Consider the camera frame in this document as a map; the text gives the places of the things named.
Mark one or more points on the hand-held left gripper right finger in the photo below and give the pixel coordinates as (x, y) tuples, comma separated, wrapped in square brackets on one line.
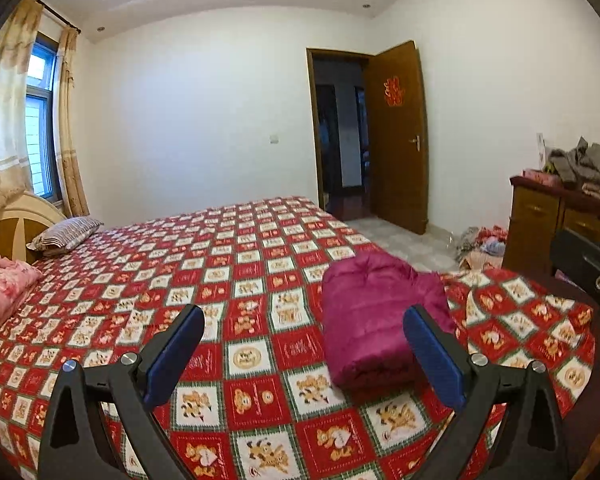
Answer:
[(437, 355)]

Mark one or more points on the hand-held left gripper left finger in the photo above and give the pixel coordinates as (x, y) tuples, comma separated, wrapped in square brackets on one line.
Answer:
[(175, 355)]

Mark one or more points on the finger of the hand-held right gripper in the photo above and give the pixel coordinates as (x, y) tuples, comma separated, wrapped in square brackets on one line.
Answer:
[(580, 262)]

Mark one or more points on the magenta down jacket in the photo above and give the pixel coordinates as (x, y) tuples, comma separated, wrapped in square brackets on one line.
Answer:
[(375, 310)]

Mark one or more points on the clothes pile on floor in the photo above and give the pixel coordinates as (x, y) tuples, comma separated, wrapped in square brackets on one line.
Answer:
[(482, 247)]

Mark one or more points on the grey clothes pile on dresser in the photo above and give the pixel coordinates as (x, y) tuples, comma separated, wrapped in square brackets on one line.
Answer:
[(585, 160)]

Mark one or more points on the brown wooden dresser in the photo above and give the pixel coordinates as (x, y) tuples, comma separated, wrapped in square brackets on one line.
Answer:
[(535, 220)]

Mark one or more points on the pink cloth on dresser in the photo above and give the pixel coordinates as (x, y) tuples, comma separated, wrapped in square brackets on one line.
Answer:
[(537, 176)]

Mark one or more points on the white card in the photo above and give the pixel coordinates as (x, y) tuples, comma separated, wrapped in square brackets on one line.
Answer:
[(541, 147)]

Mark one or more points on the red checkered printed bed sheet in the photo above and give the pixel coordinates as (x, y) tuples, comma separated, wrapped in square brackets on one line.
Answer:
[(260, 260)]

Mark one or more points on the striped pillow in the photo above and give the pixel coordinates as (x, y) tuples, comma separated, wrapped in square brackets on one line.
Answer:
[(65, 235)]

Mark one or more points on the brown wooden door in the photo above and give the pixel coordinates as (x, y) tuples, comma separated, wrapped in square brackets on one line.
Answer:
[(395, 180)]

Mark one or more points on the pink floral blanket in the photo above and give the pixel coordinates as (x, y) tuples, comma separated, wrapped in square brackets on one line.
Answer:
[(5, 290)]

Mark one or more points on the wooden bed headboard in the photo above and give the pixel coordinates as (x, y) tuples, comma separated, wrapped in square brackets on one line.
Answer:
[(15, 225)]

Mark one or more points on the beige patterned curtain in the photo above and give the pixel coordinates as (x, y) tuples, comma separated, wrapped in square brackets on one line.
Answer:
[(72, 135)]

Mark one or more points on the red paper door decoration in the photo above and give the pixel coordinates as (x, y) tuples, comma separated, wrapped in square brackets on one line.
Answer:
[(392, 91)]

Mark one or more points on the window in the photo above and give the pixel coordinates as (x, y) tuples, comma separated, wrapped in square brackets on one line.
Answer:
[(40, 135)]

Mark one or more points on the sheer beige curtain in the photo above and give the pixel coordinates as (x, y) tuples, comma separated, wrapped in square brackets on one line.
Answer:
[(5, 110)]

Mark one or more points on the black curtain rod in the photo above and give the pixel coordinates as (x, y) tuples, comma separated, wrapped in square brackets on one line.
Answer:
[(60, 16)]

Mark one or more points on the brown door frame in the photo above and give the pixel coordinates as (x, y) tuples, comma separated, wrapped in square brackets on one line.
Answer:
[(310, 135)]

